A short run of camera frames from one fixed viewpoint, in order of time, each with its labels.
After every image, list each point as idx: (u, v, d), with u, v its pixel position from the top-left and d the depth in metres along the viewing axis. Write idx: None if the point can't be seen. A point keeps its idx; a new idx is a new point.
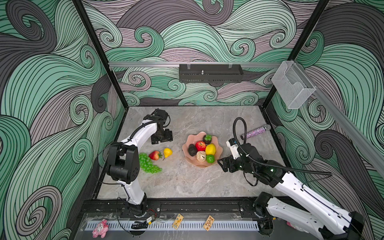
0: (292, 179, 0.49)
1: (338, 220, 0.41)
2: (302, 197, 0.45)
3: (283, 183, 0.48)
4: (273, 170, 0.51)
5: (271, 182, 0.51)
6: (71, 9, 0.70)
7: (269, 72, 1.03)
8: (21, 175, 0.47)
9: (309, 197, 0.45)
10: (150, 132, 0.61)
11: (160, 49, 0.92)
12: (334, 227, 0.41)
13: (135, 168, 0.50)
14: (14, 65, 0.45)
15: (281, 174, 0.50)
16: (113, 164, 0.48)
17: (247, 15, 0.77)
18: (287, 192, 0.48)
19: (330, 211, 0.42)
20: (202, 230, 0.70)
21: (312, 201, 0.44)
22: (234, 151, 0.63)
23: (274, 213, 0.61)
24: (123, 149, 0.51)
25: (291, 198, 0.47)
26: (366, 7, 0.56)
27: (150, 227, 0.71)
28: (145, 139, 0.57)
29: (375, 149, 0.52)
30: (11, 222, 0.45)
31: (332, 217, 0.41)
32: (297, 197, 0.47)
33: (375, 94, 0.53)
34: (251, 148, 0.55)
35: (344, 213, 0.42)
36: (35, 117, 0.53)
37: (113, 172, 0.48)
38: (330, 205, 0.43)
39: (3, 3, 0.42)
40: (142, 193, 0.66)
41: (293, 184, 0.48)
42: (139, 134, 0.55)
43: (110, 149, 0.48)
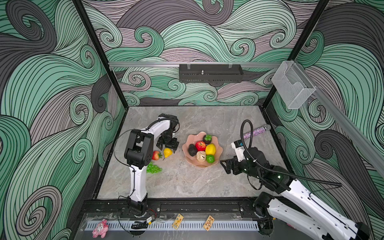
0: (300, 187, 0.48)
1: (344, 231, 0.41)
2: (310, 206, 0.45)
3: (292, 191, 0.48)
4: (280, 177, 0.50)
5: (277, 189, 0.50)
6: (71, 9, 0.70)
7: (269, 72, 1.03)
8: (20, 174, 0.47)
9: (316, 205, 0.45)
10: (163, 129, 0.68)
11: (160, 49, 0.92)
12: (340, 237, 0.41)
13: (149, 155, 0.56)
14: (14, 65, 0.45)
15: (288, 181, 0.49)
16: (131, 148, 0.55)
17: (247, 15, 0.77)
18: (294, 200, 0.48)
19: (336, 221, 0.42)
20: (202, 230, 0.70)
21: (318, 209, 0.44)
22: (240, 153, 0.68)
23: (275, 214, 0.61)
24: (141, 136, 0.58)
25: (297, 204, 0.48)
26: (366, 7, 0.56)
27: (150, 227, 0.71)
28: (159, 133, 0.65)
29: (375, 149, 0.52)
30: (12, 223, 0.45)
31: (339, 228, 0.41)
32: (304, 205, 0.46)
33: (375, 94, 0.53)
34: (259, 153, 0.54)
35: (350, 223, 0.42)
36: (35, 117, 0.53)
37: (130, 155, 0.55)
38: (336, 214, 0.43)
39: (3, 3, 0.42)
40: (145, 192, 0.67)
41: (301, 192, 0.47)
42: (155, 126, 0.62)
43: (131, 135, 0.56)
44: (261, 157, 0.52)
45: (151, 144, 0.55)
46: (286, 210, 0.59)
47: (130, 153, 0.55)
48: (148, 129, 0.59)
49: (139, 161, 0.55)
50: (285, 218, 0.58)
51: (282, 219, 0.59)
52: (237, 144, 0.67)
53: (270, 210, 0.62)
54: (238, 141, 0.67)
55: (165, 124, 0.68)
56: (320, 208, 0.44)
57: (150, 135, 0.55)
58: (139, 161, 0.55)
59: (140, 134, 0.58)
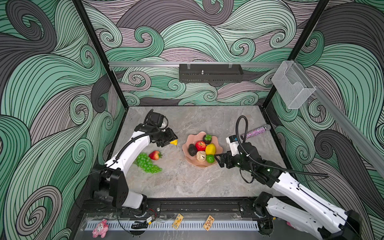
0: (288, 179, 0.50)
1: (333, 218, 0.41)
2: (298, 196, 0.47)
3: (280, 182, 0.50)
4: (270, 170, 0.53)
5: (268, 182, 0.52)
6: (71, 9, 0.70)
7: (269, 72, 1.03)
8: (21, 174, 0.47)
9: (305, 196, 0.46)
10: (141, 147, 0.55)
11: (160, 49, 0.92)
12: (330, 225, 0.42)
13: (122, 192, 0.44)
14: (13, 65, 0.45)
15: (278, 174, 0.52)
16: (96, 189, 0.43)
17: (247, 15, 0.77)
18: (284, 191, 0.49)
19: (325, 210, 0.43)
20: (202, 230, 0.70)
21: (306, 198, 0.46)
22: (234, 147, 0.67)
23: (273, 212, 0.61)
24: (108, 171, 0.46)
25: (288, 197, 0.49)
26: (366, 7, 0.56)
27: (150, 227, 0.71)
28: (136, 154, 0.52)
29: (375, 149, 0.52)
30: (12, 223, 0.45)
31: (328, 215, 0.42)
32: (293, 196, 0.48)
33: (375, 94, 0.53)
34: (252, 148, 0.56)
35: (339, 211, 0.42)
36: (35, 117, 0.53)
37: (97, 197, 0.44)
38: (326, 203, 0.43)
39: (3, 3, 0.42)
40: (140, 196, 0.64)
41: (289, 182, 0.49)
42: (127, 153, 0.48)
43: (91, 175, 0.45)
44: (254, 151, 0.54)
45: (121, 182, 0.42)
46: (283, 207, 0.59)
47: (97, 193, 0.44)
48: (117, 161, 0.45)
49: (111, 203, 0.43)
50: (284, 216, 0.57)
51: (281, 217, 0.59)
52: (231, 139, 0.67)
53: (270, 209, 0.62)
54: (233, 136, 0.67)
55: (140, 143, 0.53)
56: (308, 197, 0.46)
57: (119, 173, 0.42)
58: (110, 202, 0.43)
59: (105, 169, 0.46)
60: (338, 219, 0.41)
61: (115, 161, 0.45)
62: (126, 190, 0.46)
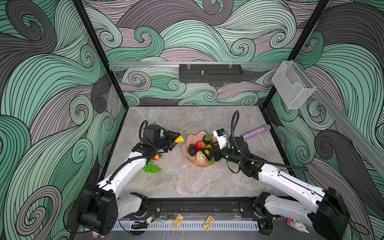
0: (271, 169, 0.54)
1: (311, 197, 0.43)
2: (280, 181, 0.50)
3: (262, 171, 0.54)
4: (254, 163, 0.58)
5: (254, 174, 0.57)
6: (71, 9, 0.70)
7: (269, 72, 1.03)
8: (21, 174, 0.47)
9: (286, 181, 0.49)
10: (136, 169, 0.54)
11: (160, 49, 0.92)
12: (309, 203, 0.43)
13: (112, 218, 0.42)
14: (13, 65, 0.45)
15: (261, 164, 0.57)
16: (85, 211, 0.41)
17: (247, 15, 0.77)
18: (269, 180, 0.52)
19: (304, 190, 0.46)
20: (202, 230, 0.70)
21: (287, 183, 0.49)
22: (221, 141, 0.74)
23: (271, 208, 0.61)
24: (100, 193, 0.44)
25: (274, 184, 0.52)
26: (366, 7, 0.56)
27: (150, 227, 0.71)
28: (130, 176, 0.51)
29: (375, 149, 0.52)
30: (12, 222, 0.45)
31: (305, 194, 0.45)
32: (276, 183, 0.51)
33: (375, 94, 0.53)
34: (243, 143, 0.58)
35: (316, 189, 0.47)
36: (35, 117, 0.53)
37: (84, 221, 0.41)
38: (306, 185, 0.47)
39: (3, 3, 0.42)
40: (138, 200, 0.63)
41: (271, 171, 0.53)
42: (122, 174, 0.47)
43: (82, 196, 0.41)
44: (245, 146, 0.57)
45: (111, 207, 0.41)
46: (279, 202, 0.60)
47: (85, 216, 0.41)
48: (111, 182, 0.44)
49: (97, 229, 0.40)
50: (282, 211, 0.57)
51: (280, 214, 0.58)
52: (219, 132, 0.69)
53: (268, 208, 0.62)
54: (221, 130, 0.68)
55: (136, 164, 0.53)
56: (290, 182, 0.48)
57: (111, 195, 0.40)
58: (96, 228, 0.40)
59: (96, 190, 0.43)
60: (316, 196, 0.43)
61: (108, 183, 0.44)
62: (114, 216, 0.43)
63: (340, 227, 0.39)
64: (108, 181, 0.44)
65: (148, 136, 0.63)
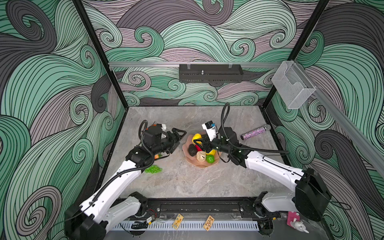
0: (256, 155, 0.57)
1: (291, 177, 0.46)
2: (264, 166, 0.52)
3: (248, 158, 0.57)
4: (241, 151, 0.61)
5: (241, 163, 0.60)
6: (71, 9, 0.70)
7: (269, 72, 1.03)
8: (21, 175, 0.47)
9: (269, 165, 0.52)
10: (129, 180, 0.49)
11: (160, 49, 0.92)
12: (289, 183, 0.45)
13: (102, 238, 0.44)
14: (14, 65, 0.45)
15: (247, 152, 0.60)
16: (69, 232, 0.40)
17: (247, 15, 0.77)
18: (254, 165, 0.55)
19: (285, 171, 0.48)
20: (202, 230, 0.70)
21: (271, 166, 0.51)
22: (211, 133, 0.72)
23: (268, 205, 0.61)
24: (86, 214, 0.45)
25: (258, 170, 0.55)
26: (365, 7, 0.56)
27: (150, 227, 0.71)
28: (120, 191, 0.47)
29: (375, 149, 0.52)
30: (12, 223, 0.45)
31: (286, 175, 0.47)
32: (261, 168, 0.53)
33: (375, 94, 0.53)
34: (233, 133, 0.60)
35: (296, 170, 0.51)
36: (35, 117, 0.53)
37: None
38: (287, 167, 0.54)
39: (3, 3, 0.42)
40: (136, 203, 0.62)
41: (256, 157, 0.56)
42: (107, 192, 0.43)
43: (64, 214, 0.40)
44: (234, 136, 0.59)
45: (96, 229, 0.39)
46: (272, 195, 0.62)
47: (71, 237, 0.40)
48: (94, 203, 0.41)
49: None
50: (276, 205, 0.57)
51: (278, 209, 0.58)
52: (208, 125, 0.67)
53: (266, 206, 0.62)
54: (209, 122, 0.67)
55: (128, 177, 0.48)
56: (273, 166, 0.51)
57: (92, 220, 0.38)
58: None
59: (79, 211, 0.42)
60: (295, 176, 0.45)
61: (90, 206, 0.40)
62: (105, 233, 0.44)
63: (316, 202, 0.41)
64: (91, 202, 0.41)
65: (146, 140, 0.56)
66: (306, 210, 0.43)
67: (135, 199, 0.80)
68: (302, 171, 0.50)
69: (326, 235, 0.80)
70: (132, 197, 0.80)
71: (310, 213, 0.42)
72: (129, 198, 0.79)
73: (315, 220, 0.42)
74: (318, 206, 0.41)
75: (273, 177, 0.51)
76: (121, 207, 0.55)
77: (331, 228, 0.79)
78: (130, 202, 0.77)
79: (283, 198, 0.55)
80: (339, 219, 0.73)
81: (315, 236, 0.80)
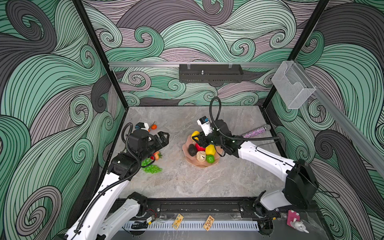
0: (249, 145, 0.57)
1: (283, 167, 0.46)
2: (257, 156, 0.52)
3: (241, 148, 0.57)
4: (234, 141, 0.61)
5: (234, 152, 0.59)
6: (71, 9, 0.70)
7: (269, 72, 1.03)
8: (20, 175, 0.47)
9: (261, 155, 0.52)
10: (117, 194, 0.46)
11: (160, 49, 0.92)
12: (281, 173, 0.46)
13: None
14: (13, 65, 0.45)
15: (241, 142, 0.59)
16: None
17: (247, 15, 0.77)
18: (247, 156, 0.55)
19: (276, 161, 0.48)
20: (202, 230, 0.70)
21: (262, 157, 0.51)
22: (205, 128, 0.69)
23: (266, 204, 0.62)
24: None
25: (252, 161, 0.55)
26: (365, 7, 0.56)
27: (150, 227, 0.71)
28: (109, 208, 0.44)
29: (375, 149, 0.52)
30: (11, 223, 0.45)
31: (278, 165, 0.47)
32: (254, 158, 0.53)
33: (375, 94, 0.53)
34: (223, 124, 0.61)
35: (288, 160, 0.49)
36: (35, 117, 0.53)
37: None
38: (279, 157, 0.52)
39: (3, 3, 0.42)
40: (137, 205, 0.62)
41: (249, 147, 0.56)
42: (92, 216, 0.40)
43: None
44: (224, 127, 0.60)
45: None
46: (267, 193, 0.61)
47: None
48: (79, 231, 0.38)
49: None
50: (274, 202, 0.57)
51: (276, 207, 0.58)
52: (201, 120, 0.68)
53: (265, 205, 0.63)
54: (203, 117, 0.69)
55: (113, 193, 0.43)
56: (265, 156, 0.51)
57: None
58: None
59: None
60: (287, 167, 0.46)
61: (75, 235, 0.37)
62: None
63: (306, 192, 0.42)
64: (76, 230, 0.38)
65: (131, 145, 0.50)
66: (295, 199, 0.44)
67: (134, 201, 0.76)
68: (293, 161, 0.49)
69: (326, 235, 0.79)
70: (130, 200, 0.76)
71: (299, 201, 0.44)
72: (127, 201, 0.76)
73: (303, 208, 0.44)
74: (307, 196, 0.42)
75: (266, 168, 0.51)
76: (120, 212, 0.56)
77: (331, 228, 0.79)
78: (128, 205, 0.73)
79: (277, 192, 0.56)
80: (339, 219, 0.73)
81: (315, 236, 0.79)
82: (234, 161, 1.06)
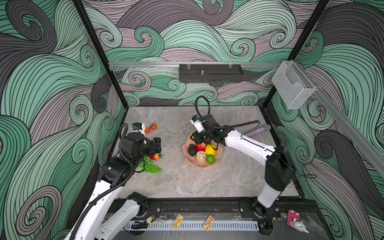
0: (235, 134, 0.60)
1: (264, 153, 0.49)
2: (241, 144, 0.55)
3: (228, 136, 0.60)
4: (222, 130, 0.63)
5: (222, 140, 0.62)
6: (71, 8, 0.70)
7: (269, 72, 1.03)
8: (20, 175, 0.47)
9: (246, 143, 0.55)
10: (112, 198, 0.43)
11: (160, 49, 0.92)
12: (262, 158, 0.49)
13: None
14: (13, 65, 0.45)
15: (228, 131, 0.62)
16: None
17: (247, 15, 0.77)
18: (233, 144, 0.58)
19: (259, 148, 0.51)
20: (202, 230, 0.70)
21: (246, 144, 0.54)
22: (198, 127, 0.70)
23: (265, 202, 0.62)
24: None
25: (238, 149, 0.58)
26: (365, 7, 0.56)
27: (150, 227, 0.71)
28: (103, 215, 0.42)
29: (375, 149, 0.52)
30: (12, 223, 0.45)
31: (260, 151, 0.50)
32: (240, 146, 0.56)
33: (375, 94, 0.53)
34: (209, 117, 0.65)
35: (268, 146, 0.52)
36: (35, 117, 0.53)
37: None
38: (261, 144, 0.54)
39: (3, 3, 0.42)
40: (137, 206, 0.63)
41: (235, 135, 0.59)
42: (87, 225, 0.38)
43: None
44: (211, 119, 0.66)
45: None
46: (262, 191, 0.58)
47: None
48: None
49: None
50: (270, 198, 0.58)
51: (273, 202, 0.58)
52: (193, 119, 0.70)
53: (263, 203, 0.63)
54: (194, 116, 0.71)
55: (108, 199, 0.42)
56: (249, 144, 0.54)
57: None
58: None
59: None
60: (267, 152, 0.49)
61: None
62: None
63: (283, 175, 0.45)
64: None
65: (125, 148, 0.47)
66: (274, 181, 0.48)
67: (133, 202, 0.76)
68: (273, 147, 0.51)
69: (326, 235, 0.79)
70: (130, 201, 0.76)
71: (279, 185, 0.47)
72: (127, 203, 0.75)
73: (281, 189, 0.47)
74: (284, 179, 0.46)
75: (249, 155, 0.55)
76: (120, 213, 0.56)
77: (331, 228, 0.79)
78: (128, 206, 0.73)
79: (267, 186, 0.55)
80: (339, 219, 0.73)
81: (315, 236, 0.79)
82: (234, 161, 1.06)
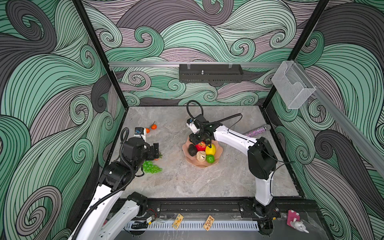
0: (222, 128, 0.65)
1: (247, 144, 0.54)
2: (228, 137, 0.60)
3: (216, 131, 0.64)
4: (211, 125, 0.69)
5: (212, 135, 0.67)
6: (71, 9, 0.70)
7: (269, 72, 1.03)
8: (20, 174, 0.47)
9: (232, 135, 0.60)
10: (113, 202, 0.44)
11: (160, 49, 0.92)
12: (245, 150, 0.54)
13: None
14: (14, 65, 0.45)
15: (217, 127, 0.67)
16: None
17: (247, 14, 0.77)
18: (221, 138, 0.63)
19: (242, 140, 0.56)
20: (202, 230, 0.70)
21: (232, 137, 0.59)
22: (193, 129, 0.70)
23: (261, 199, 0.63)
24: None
25: (226, 143, 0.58)
26: (365, 7, 0.56)
27: (150, 227, 0.71)
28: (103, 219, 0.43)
29: (375, 149, 0.52)
30: (11, 223, 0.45)
31: (243, 143, 0.55)
32: (227, 140, 0.61)
33: (375, 94, 0.53)
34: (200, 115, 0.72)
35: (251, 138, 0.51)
36: (35, 117, 0.53)
37: None
38: (245, 136, 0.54)
39: (3, 3, 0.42)
40: (136, 207, 0.62)
41: (223, 130, 0.64)
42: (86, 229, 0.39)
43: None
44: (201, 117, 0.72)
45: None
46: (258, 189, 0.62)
47: None
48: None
49: None
50: (263, 194, 0.61)
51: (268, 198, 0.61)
52: (187, 122, 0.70)
53: (260, 200, 0.64)
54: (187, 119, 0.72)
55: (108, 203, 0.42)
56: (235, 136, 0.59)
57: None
58: None
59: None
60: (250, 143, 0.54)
61: None
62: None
63: (264, 164, 0.50)
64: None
65: (125, 153, 0.48)
66: (256, 171, 0.52)
67: (132, 203, 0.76)
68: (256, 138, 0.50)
69: (327, 235, 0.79)
70: (130, 202, 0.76)
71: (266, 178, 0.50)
72: (126, 204, 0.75)
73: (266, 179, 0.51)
74: (266, 167, 0.50)
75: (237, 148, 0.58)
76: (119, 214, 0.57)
77: (331, 228, 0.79)
78: (128, 207, 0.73)
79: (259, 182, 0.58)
80: (339, 219, 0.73)
81: (315, 236, 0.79)
82: (234, 160, 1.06)
